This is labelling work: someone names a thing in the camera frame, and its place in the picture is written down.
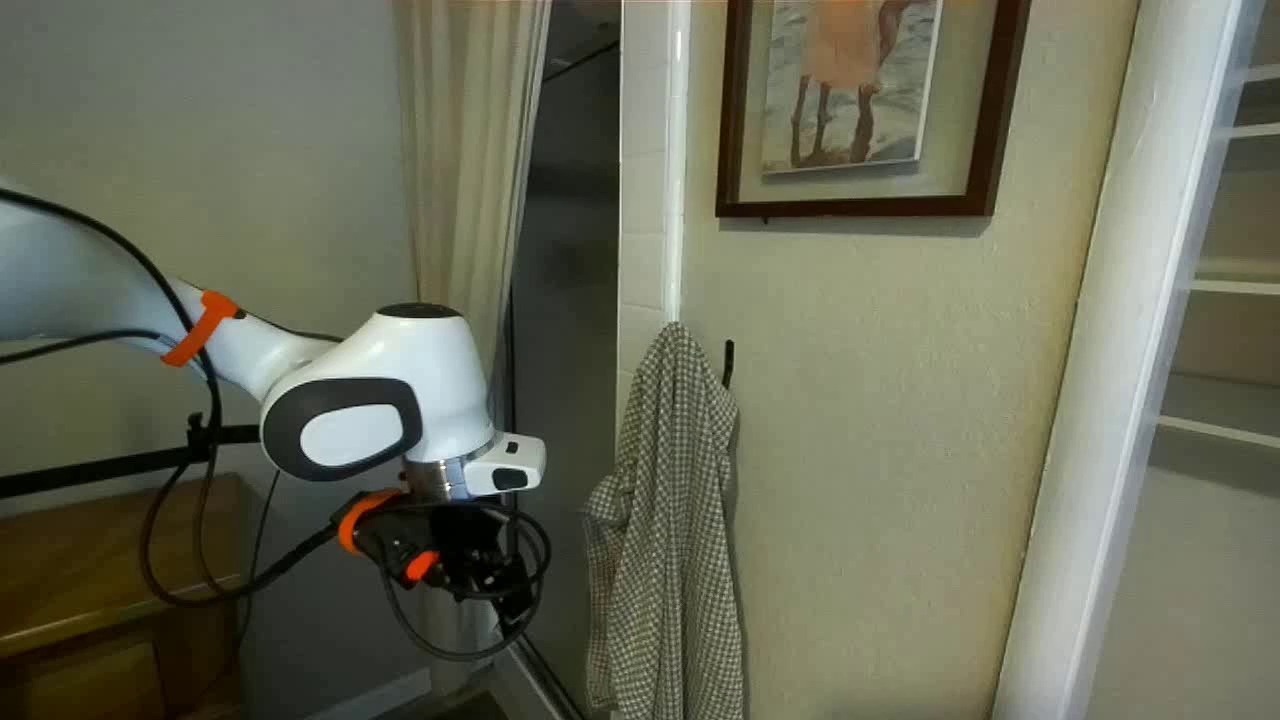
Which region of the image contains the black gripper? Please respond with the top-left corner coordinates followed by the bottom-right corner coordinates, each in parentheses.
top-left (361, 494), bottom-right (542, 637)

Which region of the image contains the brown wooden dresser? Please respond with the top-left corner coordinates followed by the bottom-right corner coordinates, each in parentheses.
top-left (0, 473), bottom-right (261, 720)

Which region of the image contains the cream curtain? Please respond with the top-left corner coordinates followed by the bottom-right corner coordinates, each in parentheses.
top-left (395, 0), bottom-right (558, 705)

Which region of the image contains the white tiled column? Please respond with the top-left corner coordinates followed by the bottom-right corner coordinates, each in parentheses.
top-left (612, 0), bottom-right (701, 404)

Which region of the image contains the white door frame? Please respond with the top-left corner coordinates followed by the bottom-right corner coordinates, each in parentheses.
top-left (992, 0), bottom-right (1272, 720)

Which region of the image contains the checked hanging garment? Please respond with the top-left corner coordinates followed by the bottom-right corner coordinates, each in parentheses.
top-left (581, 317), bottom-right (754, 720)

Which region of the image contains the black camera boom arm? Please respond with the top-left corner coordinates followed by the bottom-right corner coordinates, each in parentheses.
top-left (0, 414), bottom-right (269, 504)

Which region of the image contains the orange cable strap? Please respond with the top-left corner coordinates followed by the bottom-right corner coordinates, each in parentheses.
top-left (331, 489), bottom-right (403, 561)
top-left (402, 545), bottom-right (446, 589)
top-left (161, 290), bottom-right (247, 373)

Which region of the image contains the black camera cable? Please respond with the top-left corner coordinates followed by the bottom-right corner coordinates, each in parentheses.
top-left (235, 464), bottom-right (287, 637)

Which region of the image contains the dark wood framed portrait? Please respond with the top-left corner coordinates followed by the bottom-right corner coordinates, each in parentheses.
top-left (714, 0), bottom-right (1036, 221)

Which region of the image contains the glass shower door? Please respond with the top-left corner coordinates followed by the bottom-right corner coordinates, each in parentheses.
top-left (496, 0), bottom-right (623, 716)

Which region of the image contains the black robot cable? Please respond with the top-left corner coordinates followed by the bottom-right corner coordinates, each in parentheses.
top-left (0, 185), bottom-right (558, 668)

